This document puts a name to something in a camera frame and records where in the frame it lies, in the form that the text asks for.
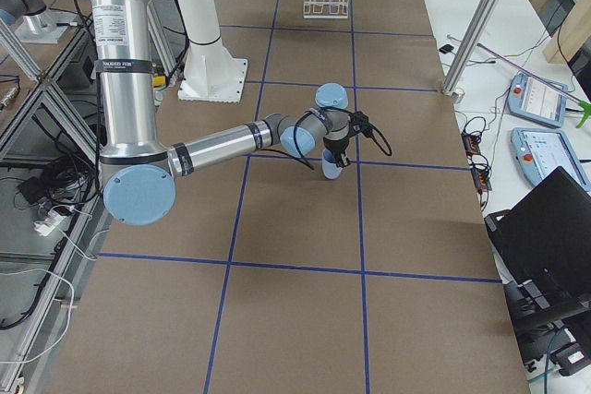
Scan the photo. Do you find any teach pendant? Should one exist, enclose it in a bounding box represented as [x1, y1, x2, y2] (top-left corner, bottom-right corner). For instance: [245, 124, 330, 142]
[511, 127, 590, 191]
[507, 71, 567, 128]

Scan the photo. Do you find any teach pendant far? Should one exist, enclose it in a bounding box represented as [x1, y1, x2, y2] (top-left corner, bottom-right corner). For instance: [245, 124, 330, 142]
[507, 71, 567, 128]

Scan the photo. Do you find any aluminium frame post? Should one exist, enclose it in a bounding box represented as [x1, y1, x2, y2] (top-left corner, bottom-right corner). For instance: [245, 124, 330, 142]
[441, 0, 499, 99]

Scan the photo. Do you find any reacher grabber tool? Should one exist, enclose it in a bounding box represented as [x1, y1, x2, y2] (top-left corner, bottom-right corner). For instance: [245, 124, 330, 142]
[446, 33, 591, 130]

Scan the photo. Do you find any teach pendant near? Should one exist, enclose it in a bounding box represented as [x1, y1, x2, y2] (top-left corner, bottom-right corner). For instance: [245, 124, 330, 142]
[511, 127, 590, 191]

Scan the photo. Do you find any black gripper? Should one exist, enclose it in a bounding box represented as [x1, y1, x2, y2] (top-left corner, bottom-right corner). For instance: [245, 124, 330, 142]
[323, 137, 351, 168]

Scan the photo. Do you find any orange black cable hub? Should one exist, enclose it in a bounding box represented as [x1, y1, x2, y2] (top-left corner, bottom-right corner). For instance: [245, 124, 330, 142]
[461, 131, 492, 194]

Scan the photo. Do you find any black laptop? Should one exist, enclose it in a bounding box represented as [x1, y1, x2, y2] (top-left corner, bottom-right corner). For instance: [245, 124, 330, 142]
[485, 167, 590, 312]

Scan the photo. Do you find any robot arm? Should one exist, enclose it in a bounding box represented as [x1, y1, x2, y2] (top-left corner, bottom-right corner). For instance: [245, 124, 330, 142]
[1, 0, 69, 44]
[90, 0, 355, 226]

